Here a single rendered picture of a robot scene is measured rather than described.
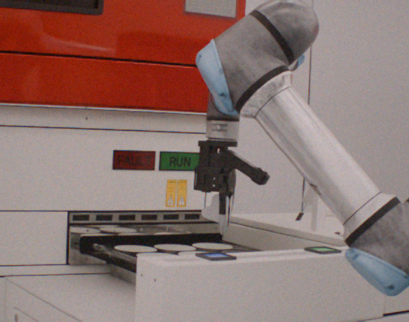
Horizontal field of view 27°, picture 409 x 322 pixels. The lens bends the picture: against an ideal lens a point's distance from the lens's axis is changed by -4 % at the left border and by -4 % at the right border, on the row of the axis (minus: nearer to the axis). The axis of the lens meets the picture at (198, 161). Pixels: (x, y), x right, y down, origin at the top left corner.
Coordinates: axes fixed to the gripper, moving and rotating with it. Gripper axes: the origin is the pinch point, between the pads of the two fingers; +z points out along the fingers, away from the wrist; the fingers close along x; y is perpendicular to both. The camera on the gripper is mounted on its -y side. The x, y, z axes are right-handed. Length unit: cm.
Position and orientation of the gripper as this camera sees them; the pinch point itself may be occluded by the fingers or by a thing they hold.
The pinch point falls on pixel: (225, 229)
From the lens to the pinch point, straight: 203.8
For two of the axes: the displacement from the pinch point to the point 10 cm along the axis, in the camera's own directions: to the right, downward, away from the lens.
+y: -9.6, -0.7, 2.6
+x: -2.7, 0.4, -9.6
